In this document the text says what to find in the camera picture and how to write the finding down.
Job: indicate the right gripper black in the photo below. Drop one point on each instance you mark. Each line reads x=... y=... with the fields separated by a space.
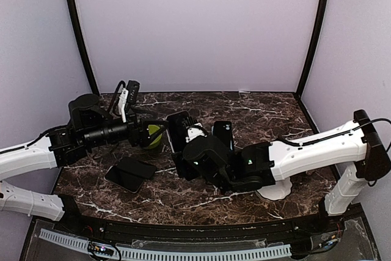
x=182 y=168

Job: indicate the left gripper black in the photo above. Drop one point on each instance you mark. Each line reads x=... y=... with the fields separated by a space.
x=142 y=138

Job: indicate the purple phone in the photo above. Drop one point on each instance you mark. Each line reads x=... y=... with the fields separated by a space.
x=178 y=132

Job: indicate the dark screen phone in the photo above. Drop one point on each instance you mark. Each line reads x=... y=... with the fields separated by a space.
x=124 y=179

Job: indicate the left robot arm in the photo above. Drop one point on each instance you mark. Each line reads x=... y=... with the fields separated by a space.
x=90 y=126

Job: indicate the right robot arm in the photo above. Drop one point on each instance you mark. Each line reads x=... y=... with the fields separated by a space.
x=266 y=167

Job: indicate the black phone case left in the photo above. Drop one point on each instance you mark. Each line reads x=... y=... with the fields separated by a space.
x=137 y=167

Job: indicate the black phone case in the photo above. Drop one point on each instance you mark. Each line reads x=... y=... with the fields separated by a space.
x=137 y=167
x=222 y=129

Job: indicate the black phone case centre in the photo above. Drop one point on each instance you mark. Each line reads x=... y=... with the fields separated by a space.
x=222 y=129

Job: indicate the white scalloped dish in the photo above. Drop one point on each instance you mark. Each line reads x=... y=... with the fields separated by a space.
x=279 y=191

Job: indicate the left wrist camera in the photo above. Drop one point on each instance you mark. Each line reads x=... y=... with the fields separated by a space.
x=126 y=100

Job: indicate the black front rail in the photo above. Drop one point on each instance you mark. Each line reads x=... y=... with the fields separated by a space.
x=287 y=230

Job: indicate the white cable duct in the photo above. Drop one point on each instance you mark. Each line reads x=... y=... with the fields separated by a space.
x=158 y=250

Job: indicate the left black frame post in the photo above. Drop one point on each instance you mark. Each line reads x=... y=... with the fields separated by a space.
x=80 y=42

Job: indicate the black frame post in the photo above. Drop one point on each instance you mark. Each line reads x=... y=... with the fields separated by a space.
x=80 y=42
x=315 y=36

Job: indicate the right black frame post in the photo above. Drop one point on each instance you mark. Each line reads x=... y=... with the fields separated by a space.
x=315 y=36

